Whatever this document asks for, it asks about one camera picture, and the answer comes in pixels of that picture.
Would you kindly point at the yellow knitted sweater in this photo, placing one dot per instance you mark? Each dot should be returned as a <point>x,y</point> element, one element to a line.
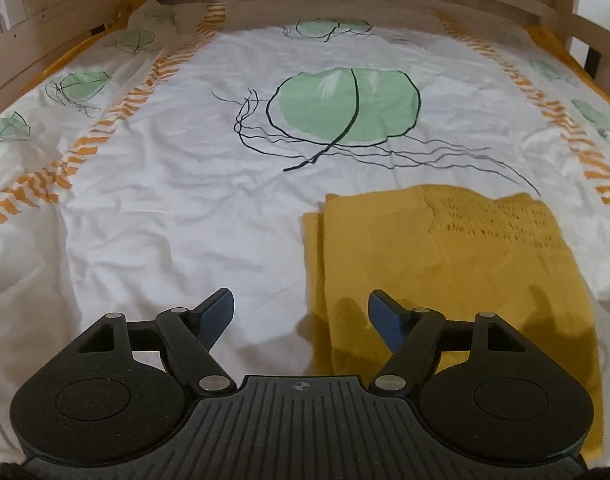
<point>435,270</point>

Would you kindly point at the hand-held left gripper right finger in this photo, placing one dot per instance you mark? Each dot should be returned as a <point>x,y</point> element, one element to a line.
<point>385,320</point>

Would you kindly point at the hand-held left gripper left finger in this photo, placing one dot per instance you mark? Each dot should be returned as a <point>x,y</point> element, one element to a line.
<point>220,310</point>

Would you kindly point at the white printed blanket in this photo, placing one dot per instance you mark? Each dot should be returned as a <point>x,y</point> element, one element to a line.
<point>160,210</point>

